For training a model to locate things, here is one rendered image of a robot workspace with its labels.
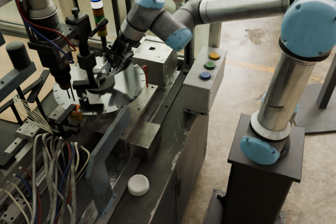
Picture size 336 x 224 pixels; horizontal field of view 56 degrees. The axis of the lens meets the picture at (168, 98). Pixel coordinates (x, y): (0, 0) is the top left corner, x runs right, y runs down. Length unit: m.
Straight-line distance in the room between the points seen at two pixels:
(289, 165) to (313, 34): 0.60
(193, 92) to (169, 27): 0.39
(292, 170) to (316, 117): 1.34
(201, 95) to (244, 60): 1.73
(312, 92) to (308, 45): 1.99
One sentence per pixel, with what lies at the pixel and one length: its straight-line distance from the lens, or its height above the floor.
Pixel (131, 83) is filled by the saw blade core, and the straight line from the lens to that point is 1.14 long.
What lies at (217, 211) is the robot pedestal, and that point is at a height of 0.01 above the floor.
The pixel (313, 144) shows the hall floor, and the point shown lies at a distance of 2.33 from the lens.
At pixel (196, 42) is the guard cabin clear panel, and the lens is 1.46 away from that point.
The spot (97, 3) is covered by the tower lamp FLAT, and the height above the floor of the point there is 1.12.
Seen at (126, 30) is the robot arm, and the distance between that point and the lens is 0.96.
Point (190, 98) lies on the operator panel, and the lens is 1.25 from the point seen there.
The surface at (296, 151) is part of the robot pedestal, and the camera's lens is 1.24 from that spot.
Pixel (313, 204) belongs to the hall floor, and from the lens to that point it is 2.05.
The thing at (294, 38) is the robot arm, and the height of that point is 1.31.
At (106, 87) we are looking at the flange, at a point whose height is 0.96.
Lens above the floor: 1.67
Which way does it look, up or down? 42 degrees down
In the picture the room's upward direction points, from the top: 2 degrees counter-clockwise
